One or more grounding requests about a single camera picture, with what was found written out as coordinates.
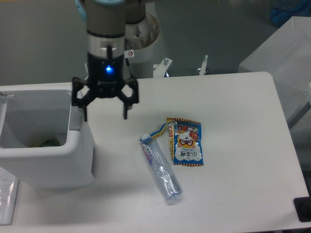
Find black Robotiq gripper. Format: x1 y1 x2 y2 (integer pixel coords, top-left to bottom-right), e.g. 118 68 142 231
71 51 140 122

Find white plastic trash can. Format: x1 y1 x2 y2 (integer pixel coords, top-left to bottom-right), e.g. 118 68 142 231
0 83 95 188

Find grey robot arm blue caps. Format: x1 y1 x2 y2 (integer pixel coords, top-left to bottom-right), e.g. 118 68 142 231
71 0 145 120

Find trash inside can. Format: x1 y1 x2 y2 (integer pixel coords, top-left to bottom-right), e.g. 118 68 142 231
30 137 60 148

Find yellow blue wrapper strip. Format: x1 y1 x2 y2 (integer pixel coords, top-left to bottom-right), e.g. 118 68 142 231
150 123 167 139

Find blue orange snack bag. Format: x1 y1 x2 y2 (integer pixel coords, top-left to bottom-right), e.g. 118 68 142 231
166 117 204 167

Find clear plastic water bottle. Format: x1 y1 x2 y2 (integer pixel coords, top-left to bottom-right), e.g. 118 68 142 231
140 133 183 205

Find clear document holder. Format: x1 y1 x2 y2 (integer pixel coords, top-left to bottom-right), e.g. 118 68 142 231
0 167 19 226

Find white side table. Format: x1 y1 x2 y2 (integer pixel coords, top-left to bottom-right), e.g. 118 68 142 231
238 17 311 128

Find blue plastic bag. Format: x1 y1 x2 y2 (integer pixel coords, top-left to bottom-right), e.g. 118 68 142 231
269 0 311 27

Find black device at edge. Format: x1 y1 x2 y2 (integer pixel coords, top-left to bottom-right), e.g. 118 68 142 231
294 197 311 222

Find black cable on pedestal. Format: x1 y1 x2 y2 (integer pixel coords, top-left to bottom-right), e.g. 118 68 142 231
125 57 135 79

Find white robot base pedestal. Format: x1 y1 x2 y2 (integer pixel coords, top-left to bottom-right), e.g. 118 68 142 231
125 13 160 79

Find white clamp bracket middle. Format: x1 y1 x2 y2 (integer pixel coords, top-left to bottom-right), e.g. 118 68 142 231
153 57 173 78

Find metal clamp bracket right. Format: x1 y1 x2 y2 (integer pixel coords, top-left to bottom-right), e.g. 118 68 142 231
197 55 209 75

